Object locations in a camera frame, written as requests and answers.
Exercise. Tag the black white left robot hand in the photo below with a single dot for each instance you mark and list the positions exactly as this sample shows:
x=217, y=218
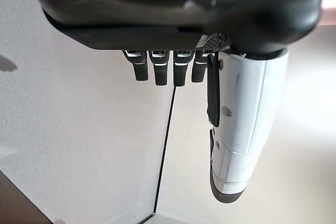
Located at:
x=157, y=11

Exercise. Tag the dark brown wooden panel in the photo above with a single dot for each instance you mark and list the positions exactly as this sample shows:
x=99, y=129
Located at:
x=15, y=203

